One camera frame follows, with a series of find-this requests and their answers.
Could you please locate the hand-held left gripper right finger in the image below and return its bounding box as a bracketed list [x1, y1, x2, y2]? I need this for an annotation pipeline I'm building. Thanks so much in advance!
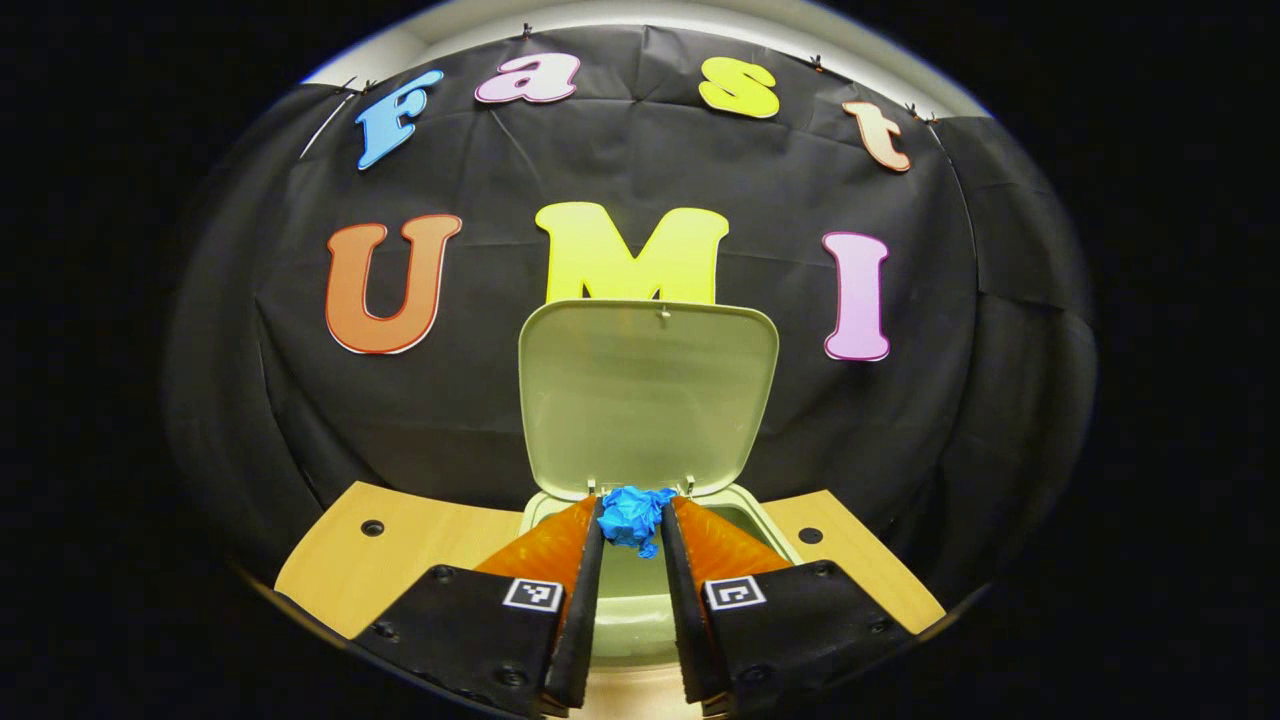
[660, 497, 916, 718]

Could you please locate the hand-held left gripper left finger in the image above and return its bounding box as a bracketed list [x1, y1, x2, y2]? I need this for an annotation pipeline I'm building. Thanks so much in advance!
[350, 497, 607, 718]

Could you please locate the blue paper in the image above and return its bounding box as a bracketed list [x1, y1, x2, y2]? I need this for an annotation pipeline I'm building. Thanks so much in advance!
[597, 485, 679, 559]

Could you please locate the green desktop garbage bin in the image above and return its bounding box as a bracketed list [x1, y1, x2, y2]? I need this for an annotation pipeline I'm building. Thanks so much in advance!
[517, 299, 806, 669]

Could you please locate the wooden desktop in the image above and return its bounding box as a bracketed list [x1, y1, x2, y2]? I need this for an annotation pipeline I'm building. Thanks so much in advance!
[273, 481, 948, 720]

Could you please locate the black backdrop cloth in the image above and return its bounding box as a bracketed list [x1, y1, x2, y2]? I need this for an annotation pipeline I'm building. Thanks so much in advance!
[165, 25, 1096, 601]

